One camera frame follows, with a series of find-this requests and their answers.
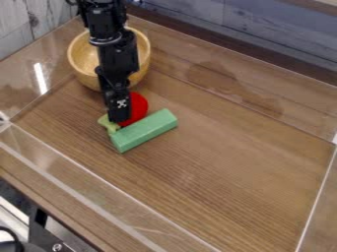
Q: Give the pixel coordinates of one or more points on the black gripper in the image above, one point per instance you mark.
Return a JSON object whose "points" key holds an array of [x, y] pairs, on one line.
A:
{"points": [[118, 63]]}

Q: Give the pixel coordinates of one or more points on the red felt strawberry toy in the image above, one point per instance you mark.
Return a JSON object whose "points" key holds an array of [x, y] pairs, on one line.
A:
{"points": [[140, 107]]}

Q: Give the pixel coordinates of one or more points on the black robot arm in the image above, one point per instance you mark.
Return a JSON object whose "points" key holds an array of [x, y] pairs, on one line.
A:
{"points": [[105, 17]]}

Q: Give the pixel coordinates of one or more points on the green rectangular block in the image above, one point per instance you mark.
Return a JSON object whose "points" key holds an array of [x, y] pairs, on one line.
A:
{"points": [[144, 130]]}

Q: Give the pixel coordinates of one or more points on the wooden bowl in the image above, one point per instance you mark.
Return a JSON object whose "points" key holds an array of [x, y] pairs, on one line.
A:
{"points": [[82, 56]]}

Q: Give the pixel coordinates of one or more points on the clear acrylic table barrier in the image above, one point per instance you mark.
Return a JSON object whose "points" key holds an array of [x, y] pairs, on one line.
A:
{"points": [[226, 184]]}

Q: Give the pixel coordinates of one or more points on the black metal table bracket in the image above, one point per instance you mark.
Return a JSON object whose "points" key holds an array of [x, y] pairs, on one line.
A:
{"points": [[50, 235]]}

